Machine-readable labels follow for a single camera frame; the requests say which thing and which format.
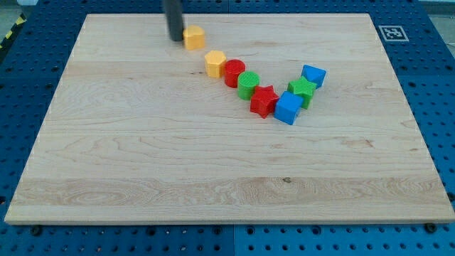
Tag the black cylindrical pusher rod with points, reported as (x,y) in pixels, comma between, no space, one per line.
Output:
(173,11)

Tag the yellow heart block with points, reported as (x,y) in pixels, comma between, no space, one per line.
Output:
(194,37)

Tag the yellow hexagon block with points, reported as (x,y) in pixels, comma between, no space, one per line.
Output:
(215,61)

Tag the red cylinder block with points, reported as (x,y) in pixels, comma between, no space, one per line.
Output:
(233,68)

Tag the green cylinder block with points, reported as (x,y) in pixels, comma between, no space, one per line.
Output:
(246,84)

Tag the wooden board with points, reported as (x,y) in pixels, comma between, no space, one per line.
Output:
(138,134)

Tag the red star block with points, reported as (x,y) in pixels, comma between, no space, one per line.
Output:
(263,101)

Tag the blue cube block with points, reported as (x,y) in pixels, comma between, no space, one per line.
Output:
(288,107)

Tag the green star block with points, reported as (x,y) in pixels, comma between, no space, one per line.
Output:
(303,88)

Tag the blue pentagon block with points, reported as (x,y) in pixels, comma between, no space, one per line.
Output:
(314,74)

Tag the white fiducial marker tag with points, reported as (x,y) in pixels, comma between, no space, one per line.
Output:
(393,33)

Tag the black screw bottom left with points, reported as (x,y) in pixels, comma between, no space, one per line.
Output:
(36,230)

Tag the black screw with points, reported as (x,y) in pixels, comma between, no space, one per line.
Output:
(430,227)
(36,230)

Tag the black screw bottom right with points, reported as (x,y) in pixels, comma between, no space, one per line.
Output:
(430,227)

